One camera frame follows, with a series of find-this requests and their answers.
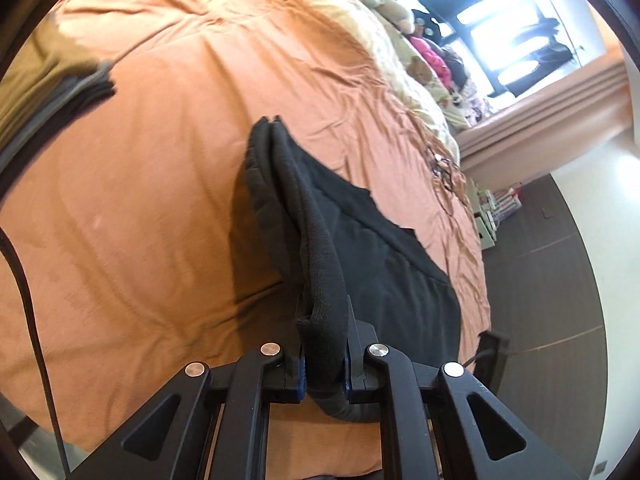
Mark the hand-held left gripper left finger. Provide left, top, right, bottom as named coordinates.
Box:
left=65, top=305, right=307, bottom=480

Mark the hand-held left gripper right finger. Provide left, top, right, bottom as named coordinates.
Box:
left=342, top=304, right=582, bottom=480

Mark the black long-sleeve shirt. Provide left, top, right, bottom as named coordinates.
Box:
left=242, top=115, right=464, bottom=422

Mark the stack of folded clothes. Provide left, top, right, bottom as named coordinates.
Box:
left=0, top=14, right=119, bottom=202

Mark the cream nightstand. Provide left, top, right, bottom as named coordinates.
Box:
left=472, top=187, right=502, bottom=252

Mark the striped bag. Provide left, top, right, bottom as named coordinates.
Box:
left=492, top=186, right=524, bottom=222

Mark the orange blanket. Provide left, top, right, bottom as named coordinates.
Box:
left=0, top=0, right=494, bottom=479

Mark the pink curtain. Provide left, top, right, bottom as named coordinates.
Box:
left=459, top=49, right=637, bottom=192

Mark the floral cloth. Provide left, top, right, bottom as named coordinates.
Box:
left=444, top=79, right=497, bottom=127

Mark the pink plush toy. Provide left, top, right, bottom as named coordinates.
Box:
left=409, top=35, right=452, bottom=77

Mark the black plush toy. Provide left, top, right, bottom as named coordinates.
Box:
left=414, top=9, right=452, bottom=42

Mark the cream plush toy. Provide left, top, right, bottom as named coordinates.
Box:
left=364, top=0, right=417, bottom=37

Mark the cream duvet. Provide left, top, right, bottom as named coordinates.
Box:
left=204, top=0, right=462, bottom=162

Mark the thin black charging cable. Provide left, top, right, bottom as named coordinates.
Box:
left=419, top=144, right=472, bottom=207

